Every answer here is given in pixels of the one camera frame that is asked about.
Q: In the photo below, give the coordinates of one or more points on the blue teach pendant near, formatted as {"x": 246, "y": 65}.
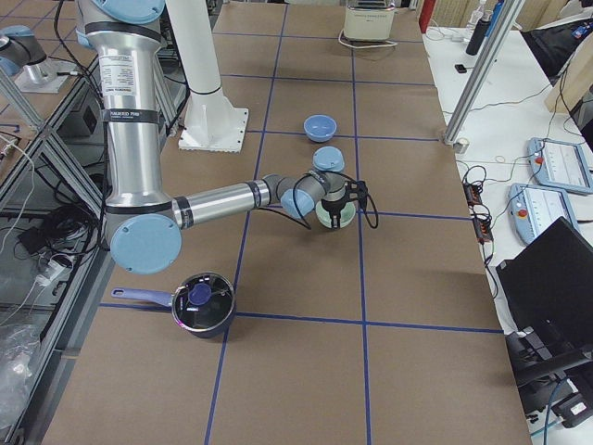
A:
{"x": 534, "y": 208}

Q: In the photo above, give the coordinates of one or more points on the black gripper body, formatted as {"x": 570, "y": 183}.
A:
{"x": 333, "y": 205}

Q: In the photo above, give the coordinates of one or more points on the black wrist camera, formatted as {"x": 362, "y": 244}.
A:
{"x": 357, "y": 191}

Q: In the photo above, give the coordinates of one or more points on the blue bowl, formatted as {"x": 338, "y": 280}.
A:
{"x": 319, "y": 128}

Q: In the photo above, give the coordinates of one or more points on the blue teach pendant far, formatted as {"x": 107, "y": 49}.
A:
{"x": 559, "y": 164}

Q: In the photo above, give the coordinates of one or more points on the green bowl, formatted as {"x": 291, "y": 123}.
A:
{"x": 347, "y": 215}

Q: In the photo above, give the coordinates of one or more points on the black laptop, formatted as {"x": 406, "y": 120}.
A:
{"x": 551, "y": 281}

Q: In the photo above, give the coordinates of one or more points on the blue saucepan with glass lid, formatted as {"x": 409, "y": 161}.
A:
{"x": 204, "y": 304}

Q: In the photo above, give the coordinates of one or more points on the dark water bottle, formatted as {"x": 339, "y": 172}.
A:
{"x": 479, "y": 34}

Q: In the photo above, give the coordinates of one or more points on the cream toaster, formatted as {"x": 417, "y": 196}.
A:
{"x": 369, "y": 20}

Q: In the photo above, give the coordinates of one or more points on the orange black usb hub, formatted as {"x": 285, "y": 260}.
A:
{"x": 479, "y": 212}

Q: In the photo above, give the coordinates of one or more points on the brown paper table cover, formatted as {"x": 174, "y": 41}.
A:
{"x": 358, "y": 336}

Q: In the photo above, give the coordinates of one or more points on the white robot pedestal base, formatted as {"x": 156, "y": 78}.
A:
{"x": 211, "y": 122}

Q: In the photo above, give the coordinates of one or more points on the aluminium frame post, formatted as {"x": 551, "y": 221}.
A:
{"x": 502, "y": 25}

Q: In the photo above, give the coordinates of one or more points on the blue teach pendant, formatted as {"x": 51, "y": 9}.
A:
{"x": 534, "y": 208}
{"x": 559, "y": 164}

